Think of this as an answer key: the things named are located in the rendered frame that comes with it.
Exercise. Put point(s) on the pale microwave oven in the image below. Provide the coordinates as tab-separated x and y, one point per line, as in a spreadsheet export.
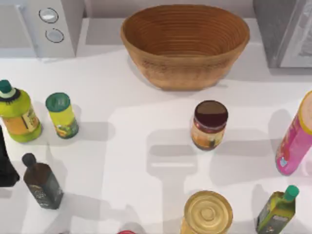
36	26

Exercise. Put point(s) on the dark square bottle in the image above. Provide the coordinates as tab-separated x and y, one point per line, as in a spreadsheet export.
42	185

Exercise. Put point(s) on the red round lid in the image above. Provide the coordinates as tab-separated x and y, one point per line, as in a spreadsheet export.
127	232

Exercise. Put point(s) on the gold tin can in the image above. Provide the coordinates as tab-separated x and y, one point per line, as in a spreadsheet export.
207	214

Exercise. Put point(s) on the green square bottle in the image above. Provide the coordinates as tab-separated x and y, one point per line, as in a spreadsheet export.
276	212

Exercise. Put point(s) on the brown woven basket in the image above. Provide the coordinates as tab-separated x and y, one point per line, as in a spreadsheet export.
185	48

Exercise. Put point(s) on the round microwave knob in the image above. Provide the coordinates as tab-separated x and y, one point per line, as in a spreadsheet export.
54	35
48	15

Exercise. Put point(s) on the pink tall can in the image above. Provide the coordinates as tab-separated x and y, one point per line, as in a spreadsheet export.
296	139

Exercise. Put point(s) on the green and yellow can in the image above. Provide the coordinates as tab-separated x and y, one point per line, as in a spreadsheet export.
64	117

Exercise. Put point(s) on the yellow-green bottle with green cap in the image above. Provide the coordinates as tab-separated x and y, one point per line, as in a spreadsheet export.
22	117

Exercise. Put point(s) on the dark-lidded jar with orange label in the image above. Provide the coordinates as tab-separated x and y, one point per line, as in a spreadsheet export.
209	126

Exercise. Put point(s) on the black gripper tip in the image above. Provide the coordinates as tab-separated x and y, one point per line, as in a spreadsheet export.
6	163

